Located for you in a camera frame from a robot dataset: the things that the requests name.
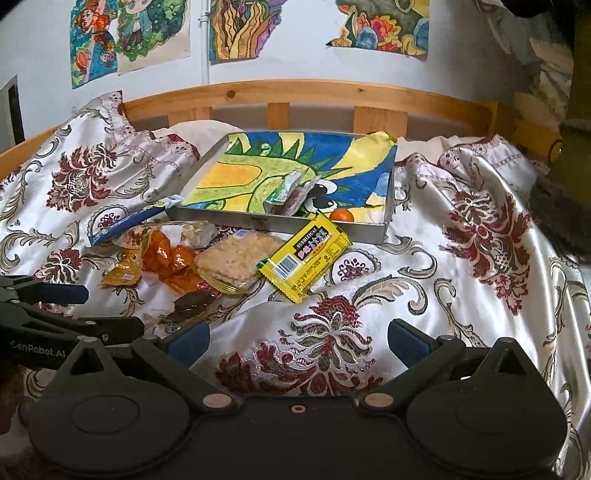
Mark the green cartoon wall poster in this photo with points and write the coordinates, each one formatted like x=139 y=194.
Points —
x=152 y=32

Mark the grey shallow tray box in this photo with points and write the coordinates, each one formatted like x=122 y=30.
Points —
x=277 y=226

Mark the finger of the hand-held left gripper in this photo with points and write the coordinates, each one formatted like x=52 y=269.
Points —
x=111 y=328
x=62 y=294

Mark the colourful flower wall poster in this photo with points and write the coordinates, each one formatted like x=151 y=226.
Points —
x=383 y=25

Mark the white wall pipe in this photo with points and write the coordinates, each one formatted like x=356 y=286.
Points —
x=204 y=46

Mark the olive green cloth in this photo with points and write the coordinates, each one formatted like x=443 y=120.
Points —
x=579 y=92

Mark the dark fuzzy cloth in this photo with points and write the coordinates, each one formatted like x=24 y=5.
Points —
x=563 y=217

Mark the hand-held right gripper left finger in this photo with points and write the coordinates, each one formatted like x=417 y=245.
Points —
x=187 y=344

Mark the green and white snack packet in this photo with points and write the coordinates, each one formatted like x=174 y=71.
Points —
x=282 y=189

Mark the orange candy bag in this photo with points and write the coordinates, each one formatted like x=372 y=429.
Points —
x=168 y=263

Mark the tangerine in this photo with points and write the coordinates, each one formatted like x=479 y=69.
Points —
x=342 y=215

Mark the yellow snack packet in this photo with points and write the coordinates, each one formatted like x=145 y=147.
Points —
x=304 y=258

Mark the dinosaur drawing paper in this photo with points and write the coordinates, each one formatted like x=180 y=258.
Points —
x=240 y=180

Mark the dark wall frame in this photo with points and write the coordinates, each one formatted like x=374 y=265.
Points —
x=11 y=110

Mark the clear popcorn packet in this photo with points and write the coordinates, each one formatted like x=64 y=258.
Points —
x=184 y=233

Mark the dark brown snack packet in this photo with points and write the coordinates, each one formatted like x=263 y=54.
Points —
x=191 y=305

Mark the small yellow wrapped candy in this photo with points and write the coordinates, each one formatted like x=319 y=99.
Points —
x=121 y=273

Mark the clear rice cracker packet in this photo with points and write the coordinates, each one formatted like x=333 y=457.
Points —
x=235 y=263

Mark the blue and white packet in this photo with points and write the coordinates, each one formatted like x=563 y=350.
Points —
x=134 y=221

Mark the blue cartoon wall poster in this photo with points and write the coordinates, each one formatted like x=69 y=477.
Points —
x=90 y=41

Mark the white pillow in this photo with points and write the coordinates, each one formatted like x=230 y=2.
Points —
x=425 y=145
x=194 y=134

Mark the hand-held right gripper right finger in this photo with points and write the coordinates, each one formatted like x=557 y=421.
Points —
x=408 y=341

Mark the orange striped wall poster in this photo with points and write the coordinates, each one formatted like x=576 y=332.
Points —
x=244 y=30

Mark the pale patterned curtain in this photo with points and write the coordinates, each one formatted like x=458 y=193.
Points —
x=540 y=60

